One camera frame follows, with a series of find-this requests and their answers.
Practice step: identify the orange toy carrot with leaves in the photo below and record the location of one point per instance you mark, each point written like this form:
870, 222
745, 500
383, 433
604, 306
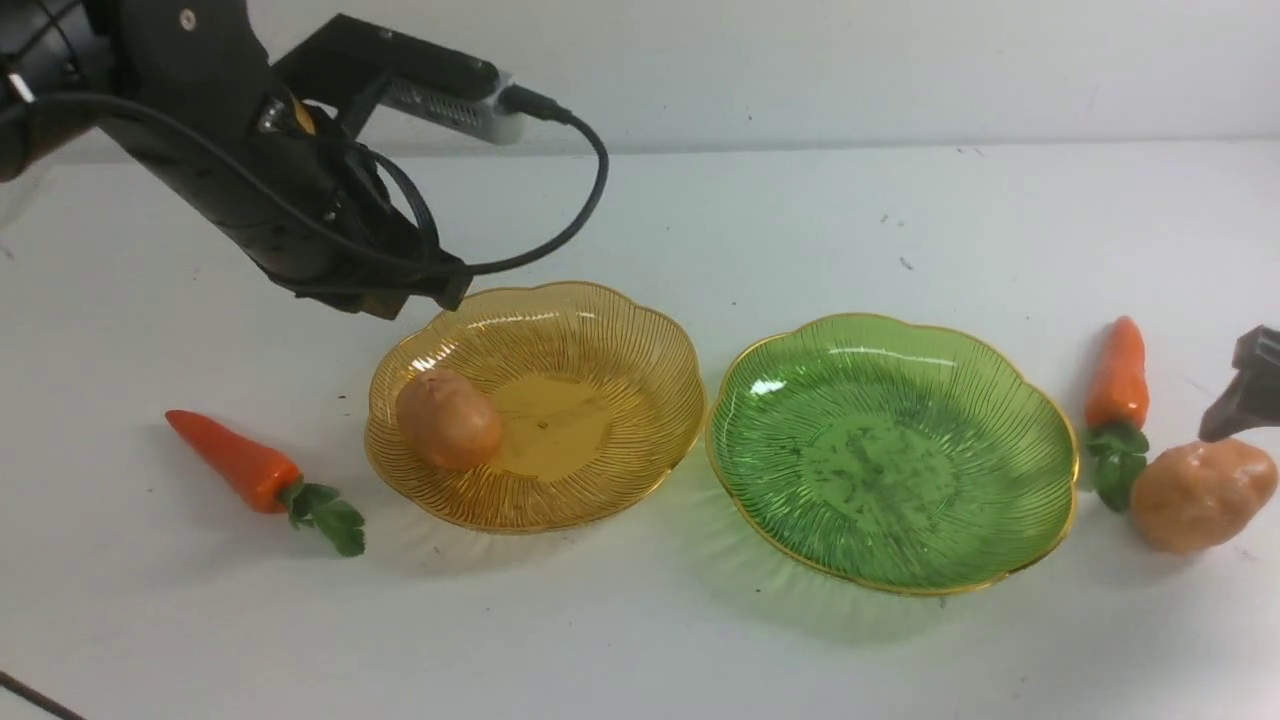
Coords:
269, 482

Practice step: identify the brown toy potato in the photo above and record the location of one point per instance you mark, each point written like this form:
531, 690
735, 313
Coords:
1197, 496
448, 421

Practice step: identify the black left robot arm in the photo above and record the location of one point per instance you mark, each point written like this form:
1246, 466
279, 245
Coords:
73, 66

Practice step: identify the amber glass plate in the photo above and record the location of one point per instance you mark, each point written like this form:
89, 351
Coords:
600, 400

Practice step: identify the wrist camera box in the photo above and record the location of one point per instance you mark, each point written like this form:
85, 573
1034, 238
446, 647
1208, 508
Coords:
353, 67

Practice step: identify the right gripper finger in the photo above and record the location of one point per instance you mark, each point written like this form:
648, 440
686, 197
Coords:
1251, 400

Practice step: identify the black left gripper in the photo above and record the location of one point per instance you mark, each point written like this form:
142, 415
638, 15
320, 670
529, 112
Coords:
306, 203

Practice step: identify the green glass plate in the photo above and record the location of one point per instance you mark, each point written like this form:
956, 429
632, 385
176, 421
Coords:
910, 459

